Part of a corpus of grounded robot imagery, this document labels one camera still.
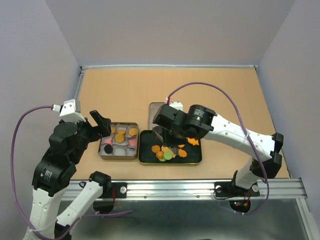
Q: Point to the chocolate chip round cookie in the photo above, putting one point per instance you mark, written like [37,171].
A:
[155,148]

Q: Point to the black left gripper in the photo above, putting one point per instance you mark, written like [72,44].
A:
[103,128]

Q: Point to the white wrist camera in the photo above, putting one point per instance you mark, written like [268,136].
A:
[70,111]
[174,104]

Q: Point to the brown tin lid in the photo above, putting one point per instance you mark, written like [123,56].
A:
[153,108]

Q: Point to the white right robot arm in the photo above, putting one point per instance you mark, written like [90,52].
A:
[203,123]

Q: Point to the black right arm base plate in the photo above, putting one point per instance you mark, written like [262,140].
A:
[225,189]

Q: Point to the dotted round yellow cookie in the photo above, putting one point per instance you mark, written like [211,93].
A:
[133,131]

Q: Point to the aluminium front rail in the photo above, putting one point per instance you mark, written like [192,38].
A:
[170,190]

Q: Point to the plain round cookie on tray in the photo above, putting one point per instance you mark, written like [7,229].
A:
[165,149]

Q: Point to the orange fish cookie on tray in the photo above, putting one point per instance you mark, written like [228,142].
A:
[182,153]

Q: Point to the silver metal tongs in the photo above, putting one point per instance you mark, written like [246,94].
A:
[157,131]

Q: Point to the swirl flower cookie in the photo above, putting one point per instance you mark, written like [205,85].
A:
[160,155]

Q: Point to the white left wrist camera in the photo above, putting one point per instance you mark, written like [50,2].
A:
[70,111]

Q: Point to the black gold-rimmed tray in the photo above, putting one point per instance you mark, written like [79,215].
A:
[147,157]

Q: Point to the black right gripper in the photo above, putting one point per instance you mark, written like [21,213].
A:
[169,140]

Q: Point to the brown cookie tin box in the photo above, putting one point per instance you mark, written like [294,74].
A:
[121,151]

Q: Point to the large fish-shaped cookie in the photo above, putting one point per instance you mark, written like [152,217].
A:
[193,141]

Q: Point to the black round sandwich cookie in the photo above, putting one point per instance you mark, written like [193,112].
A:
[108,149]

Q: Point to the green round cookie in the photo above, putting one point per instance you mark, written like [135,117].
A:
[167,155]

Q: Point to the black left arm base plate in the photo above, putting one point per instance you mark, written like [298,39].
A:
[115,190]

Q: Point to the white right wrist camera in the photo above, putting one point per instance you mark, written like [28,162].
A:
[174,104]

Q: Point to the pink round cookie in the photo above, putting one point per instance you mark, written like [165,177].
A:
[108,141]
[132,142]

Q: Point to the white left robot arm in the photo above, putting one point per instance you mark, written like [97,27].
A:
[67,144]

